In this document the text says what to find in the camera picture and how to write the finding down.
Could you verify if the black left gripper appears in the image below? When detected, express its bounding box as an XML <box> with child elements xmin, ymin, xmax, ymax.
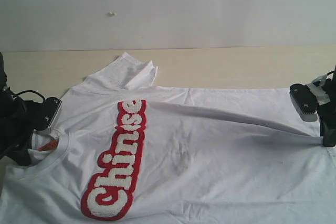
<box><xmin>1</xmin><ymin>87</ymin><xmax>44</xmax><ymax>166</ymax></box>

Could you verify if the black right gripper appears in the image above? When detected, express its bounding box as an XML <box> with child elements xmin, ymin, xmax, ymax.
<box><xmin>318</xmin><ymin>69</ymin><xmax>335</xmax><ymax>147</ymax></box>

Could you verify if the white t-shirt red lettering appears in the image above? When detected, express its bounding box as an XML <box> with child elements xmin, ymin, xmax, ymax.
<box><xmin>1</xmin><ymin>53</ymin><xmax>335</xmax><ymax>223</ymax></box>

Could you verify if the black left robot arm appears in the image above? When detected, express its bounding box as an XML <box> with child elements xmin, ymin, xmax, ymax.
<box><xmin>1</xmin><ymin>57</ymin><xmax>42</xmax><ymax>166</ymax></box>

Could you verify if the orange garment tag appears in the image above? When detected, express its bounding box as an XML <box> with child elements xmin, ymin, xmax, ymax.
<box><xmin>38</xmin><ymin>140</ymin><xmax>58</xmax><ymax>152</ymax></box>

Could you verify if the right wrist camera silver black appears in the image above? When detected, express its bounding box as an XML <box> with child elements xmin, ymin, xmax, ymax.
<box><xmin>289</xmin><ymin>83</ymin><xmax>318</xmax><ymax>122</ymax></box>

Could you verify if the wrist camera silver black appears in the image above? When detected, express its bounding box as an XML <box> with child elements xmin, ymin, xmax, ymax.
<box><xmin>34</xmin><ymin>97</ymin><xmax>62</xmax><ymax>135</ymax></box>
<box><xmin>289</xmin><ymin>83</ymin><xmax>318</xmax><ymax>122</ymax></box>

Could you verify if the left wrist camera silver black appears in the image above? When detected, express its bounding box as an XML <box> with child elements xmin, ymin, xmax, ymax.
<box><xmin>34</xmin><ymin>97</ymin><xmax>62</xmax><ymax>135</ymax></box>

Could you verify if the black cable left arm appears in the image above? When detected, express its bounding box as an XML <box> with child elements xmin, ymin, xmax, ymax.
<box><xmin>13</xmin><ymin>90</ymin><xmax>45</xmax><ymax>103</ymax></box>

